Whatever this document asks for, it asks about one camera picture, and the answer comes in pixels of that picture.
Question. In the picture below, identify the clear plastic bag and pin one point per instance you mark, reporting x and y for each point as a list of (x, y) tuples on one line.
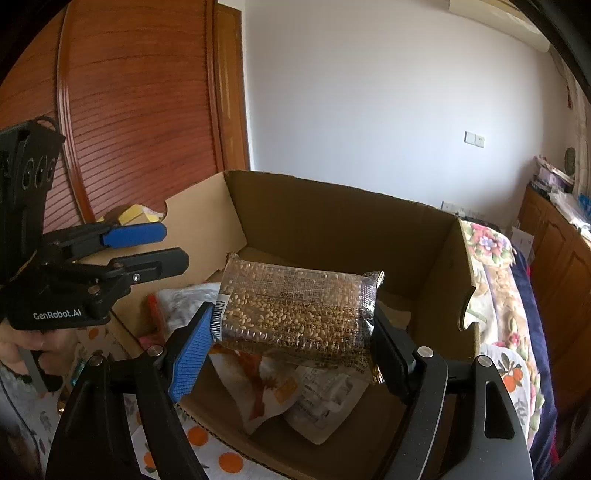
[(572, 207)]

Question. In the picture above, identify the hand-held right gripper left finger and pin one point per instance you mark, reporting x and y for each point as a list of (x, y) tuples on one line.
[(194, 355)]

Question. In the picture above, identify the white orange snack pouch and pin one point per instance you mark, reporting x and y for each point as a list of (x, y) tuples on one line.
[(258, 387)]

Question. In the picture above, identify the wooden louvred wardrobe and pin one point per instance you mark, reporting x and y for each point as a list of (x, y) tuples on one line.
[(138, 92)]

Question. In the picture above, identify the stack of pale boxes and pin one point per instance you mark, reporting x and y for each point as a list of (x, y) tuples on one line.
[(551, 175)]

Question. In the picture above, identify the clear sesame bar packet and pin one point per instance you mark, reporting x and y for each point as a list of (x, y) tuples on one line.
[(295, 314)]

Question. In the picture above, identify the yellow plush toy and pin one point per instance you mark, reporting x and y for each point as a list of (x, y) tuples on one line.
[(134, 213)]

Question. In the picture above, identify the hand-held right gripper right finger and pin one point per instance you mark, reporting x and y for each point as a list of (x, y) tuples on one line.
[(396, 364)]

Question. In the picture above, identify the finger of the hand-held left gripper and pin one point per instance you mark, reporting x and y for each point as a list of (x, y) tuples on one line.
[(134, 234), (152, 265)]

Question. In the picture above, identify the white wall switch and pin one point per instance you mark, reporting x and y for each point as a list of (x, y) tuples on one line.
[(474, 139)]

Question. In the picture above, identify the dark blue blanket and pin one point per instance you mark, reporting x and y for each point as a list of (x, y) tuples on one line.
[(538, 332)]

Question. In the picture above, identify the clear red-print snack packet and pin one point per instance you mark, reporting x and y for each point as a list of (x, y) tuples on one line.
[(184, 304)]

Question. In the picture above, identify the pale curtain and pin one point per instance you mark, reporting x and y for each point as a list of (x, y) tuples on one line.
[(579, 115)]

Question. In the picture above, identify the person's left hand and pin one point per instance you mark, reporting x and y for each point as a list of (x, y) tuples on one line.
[(16, 353)]

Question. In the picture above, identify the long wooden cabinet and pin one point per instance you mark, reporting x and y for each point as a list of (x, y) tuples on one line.
[(558, 267)]

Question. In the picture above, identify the cream air conditioner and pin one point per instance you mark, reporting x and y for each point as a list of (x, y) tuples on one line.
[(508, 23)]

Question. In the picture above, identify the white cardboard carton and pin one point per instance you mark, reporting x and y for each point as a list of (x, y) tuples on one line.
[(522, 242)]

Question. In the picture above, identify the brown cardboard box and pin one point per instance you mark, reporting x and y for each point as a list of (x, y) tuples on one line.
[(332, 221)]

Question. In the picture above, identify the orange-print tablecloth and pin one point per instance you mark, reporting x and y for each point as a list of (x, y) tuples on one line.
[(221, 461)]

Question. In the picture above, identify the floral bedding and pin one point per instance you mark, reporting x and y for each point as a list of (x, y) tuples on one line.
[(498, 286)]

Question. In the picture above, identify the white barcode snack packet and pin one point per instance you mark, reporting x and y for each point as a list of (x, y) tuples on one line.
[(318, 406)]

